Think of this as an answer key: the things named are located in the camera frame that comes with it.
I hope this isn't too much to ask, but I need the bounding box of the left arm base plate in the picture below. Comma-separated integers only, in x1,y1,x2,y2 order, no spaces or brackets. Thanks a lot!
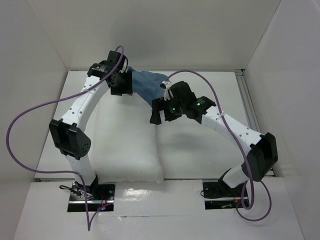
67,182,116,213

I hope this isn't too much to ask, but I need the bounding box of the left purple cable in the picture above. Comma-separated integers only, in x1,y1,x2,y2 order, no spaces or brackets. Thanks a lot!
6,45,126,231

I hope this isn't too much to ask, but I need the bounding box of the blue pillowcase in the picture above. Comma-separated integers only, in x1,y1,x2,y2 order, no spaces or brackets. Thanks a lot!
128,66,168,107

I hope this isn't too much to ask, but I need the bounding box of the white pillow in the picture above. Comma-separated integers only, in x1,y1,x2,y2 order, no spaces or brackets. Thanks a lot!
86,94,226,183

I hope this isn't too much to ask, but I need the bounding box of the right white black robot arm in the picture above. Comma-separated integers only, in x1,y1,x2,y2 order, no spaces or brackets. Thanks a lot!
149,80,278,196

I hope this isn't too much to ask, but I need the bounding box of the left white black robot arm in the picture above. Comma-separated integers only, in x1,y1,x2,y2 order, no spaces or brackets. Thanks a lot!
49,58,132,200

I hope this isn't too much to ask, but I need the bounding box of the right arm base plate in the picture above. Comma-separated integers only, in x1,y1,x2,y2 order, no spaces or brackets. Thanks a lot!
200,181,244,210

